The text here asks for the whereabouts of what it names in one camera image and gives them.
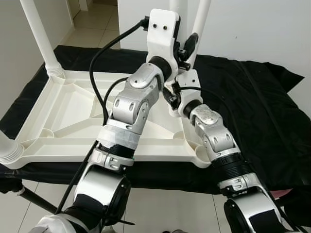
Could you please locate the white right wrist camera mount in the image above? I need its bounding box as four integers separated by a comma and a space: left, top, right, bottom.
173, 69, 201, 118

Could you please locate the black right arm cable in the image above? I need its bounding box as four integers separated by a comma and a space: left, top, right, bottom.
175, 85, 205, 105

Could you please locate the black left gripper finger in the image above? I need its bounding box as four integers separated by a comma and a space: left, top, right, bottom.
182, 33, 200, 62

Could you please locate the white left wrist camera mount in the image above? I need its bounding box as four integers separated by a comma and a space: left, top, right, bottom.
147, 8, 181, 68

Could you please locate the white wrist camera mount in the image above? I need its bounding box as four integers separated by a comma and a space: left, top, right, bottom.
173, 69, 201, 118
147, 8, 181, 68

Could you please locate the white plastic table top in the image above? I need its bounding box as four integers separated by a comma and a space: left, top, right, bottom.
0, 69, 214, 169

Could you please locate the white plastic table leg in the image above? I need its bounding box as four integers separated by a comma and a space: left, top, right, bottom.
19, 0, 65, 79
169, 0, 189, 37
186, 0, 212, 71
0, 130, 25, 166

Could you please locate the black metal table leg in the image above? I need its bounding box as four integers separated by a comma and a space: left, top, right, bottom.
0, 180, 56, 214

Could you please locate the pink cushion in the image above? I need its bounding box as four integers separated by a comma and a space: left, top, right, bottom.
270, 189, 291, 200

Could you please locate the black cloth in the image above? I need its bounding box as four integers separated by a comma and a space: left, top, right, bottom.
0, 45, 311, 229

